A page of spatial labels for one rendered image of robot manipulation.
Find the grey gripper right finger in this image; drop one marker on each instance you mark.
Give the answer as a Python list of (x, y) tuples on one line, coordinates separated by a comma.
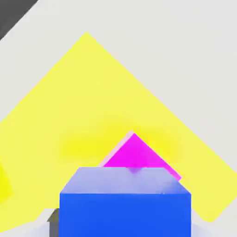
[(200, 231)]

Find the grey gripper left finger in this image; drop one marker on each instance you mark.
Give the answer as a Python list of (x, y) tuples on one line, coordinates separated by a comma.
[(54, 225)]

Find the small blue cube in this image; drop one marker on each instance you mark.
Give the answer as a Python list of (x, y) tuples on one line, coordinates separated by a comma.
[(125, 213)]

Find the small magenta cube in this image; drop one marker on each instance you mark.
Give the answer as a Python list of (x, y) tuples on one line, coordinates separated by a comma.
[(137, 153)]

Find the large yellow box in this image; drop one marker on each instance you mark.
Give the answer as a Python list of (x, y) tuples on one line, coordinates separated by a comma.
[(83, 103)]

